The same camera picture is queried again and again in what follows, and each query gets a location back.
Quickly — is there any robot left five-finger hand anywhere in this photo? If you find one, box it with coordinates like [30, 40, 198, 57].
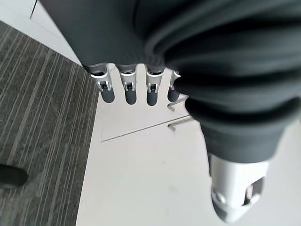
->
[39, 0, 301, 224]

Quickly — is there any white cabinet front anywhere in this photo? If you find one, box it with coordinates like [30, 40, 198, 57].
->
[0, 0, 301, 226]

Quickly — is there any dark robot foot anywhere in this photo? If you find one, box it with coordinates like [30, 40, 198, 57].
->
[0, 163, 29, 189]

